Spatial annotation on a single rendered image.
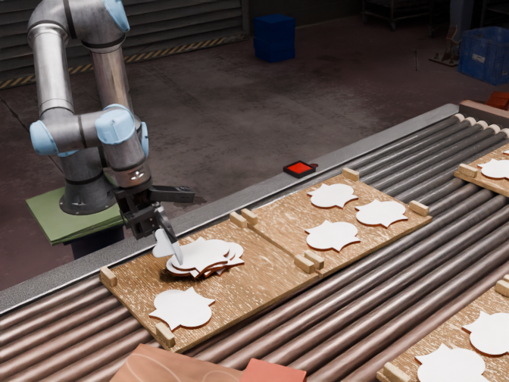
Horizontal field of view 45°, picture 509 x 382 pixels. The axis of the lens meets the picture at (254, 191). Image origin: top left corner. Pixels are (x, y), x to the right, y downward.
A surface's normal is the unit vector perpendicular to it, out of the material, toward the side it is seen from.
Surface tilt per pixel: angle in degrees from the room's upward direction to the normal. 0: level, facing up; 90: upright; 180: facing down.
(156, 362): 0
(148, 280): 0
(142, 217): 84
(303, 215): 0
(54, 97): 27
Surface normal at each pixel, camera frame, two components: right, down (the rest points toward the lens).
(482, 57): -0.90, 0.24
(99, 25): 0.26, 0.63
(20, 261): -0.04, -0.88
